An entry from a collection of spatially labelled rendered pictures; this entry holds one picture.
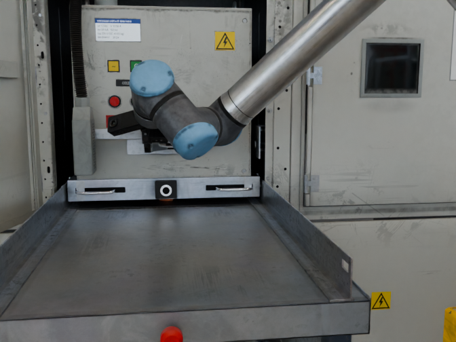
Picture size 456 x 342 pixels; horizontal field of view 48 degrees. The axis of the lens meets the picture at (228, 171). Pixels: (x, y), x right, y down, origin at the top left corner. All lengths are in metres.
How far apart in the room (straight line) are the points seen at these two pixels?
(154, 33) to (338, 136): 0.58
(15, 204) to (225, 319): 0.77
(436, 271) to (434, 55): 0.64
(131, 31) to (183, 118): 0.48
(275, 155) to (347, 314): 0.70
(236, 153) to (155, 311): 0.77
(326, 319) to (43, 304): 0.43
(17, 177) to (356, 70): 0.95
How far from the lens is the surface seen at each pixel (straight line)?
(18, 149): 1.42
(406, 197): 1.58
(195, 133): 1.02
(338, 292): 0.86
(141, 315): 0.79
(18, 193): 1.42
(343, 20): 1.07
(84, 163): 1.36
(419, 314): 1.71
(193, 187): 1.46
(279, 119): 1.44
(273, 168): 1.45
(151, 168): 1.46
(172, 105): 1.05
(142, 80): 1.07
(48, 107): 1.43
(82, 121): 1.35
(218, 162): 1.47
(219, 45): 1.46
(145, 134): 1.27
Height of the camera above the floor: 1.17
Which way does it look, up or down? 9 degrees down
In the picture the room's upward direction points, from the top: straight up
